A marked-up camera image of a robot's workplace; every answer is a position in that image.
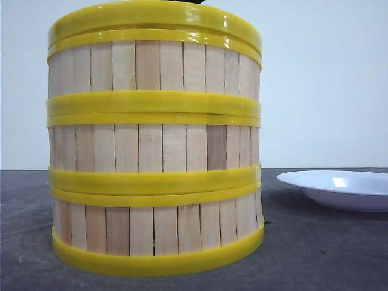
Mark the bamboo steamer basket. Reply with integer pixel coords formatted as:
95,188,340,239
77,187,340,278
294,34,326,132
52,189,264,277
47,29,261,127
49,123,259,197

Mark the woven bamboo steamer lid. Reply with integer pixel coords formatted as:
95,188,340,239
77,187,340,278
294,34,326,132
48,1,261,51

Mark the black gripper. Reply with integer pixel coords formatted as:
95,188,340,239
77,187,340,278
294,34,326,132
184,0,206,4

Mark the white plate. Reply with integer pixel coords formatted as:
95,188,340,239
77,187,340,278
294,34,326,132
277,170,387,212

